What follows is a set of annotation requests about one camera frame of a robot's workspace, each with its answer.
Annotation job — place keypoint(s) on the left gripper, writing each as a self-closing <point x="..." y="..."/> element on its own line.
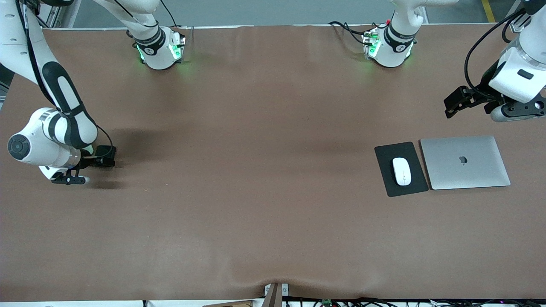
<point x="485" y="90"/>

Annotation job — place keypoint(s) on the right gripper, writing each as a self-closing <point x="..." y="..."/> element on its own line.
<point x="96" y="156"/>

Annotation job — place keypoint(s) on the white computer mouse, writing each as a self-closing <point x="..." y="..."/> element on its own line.
<point x="401" y="171"/>

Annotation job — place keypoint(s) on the black mouse pad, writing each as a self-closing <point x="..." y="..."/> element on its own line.
<point x="416" y="179"/>

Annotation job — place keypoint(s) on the silver laptop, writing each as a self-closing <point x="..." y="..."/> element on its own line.
<point x="465" y="162"/>

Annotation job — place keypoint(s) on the brown table cover mat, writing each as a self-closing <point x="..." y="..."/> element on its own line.
<point x="273" y="234"/>

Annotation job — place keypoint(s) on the aluminium frame profile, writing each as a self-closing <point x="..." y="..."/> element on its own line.
<point x="55" y="15"/>
<point x="516" y="25"/>

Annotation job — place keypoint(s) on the metal table edge bracket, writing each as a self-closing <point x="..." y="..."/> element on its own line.
<point x="275" y="294"/>

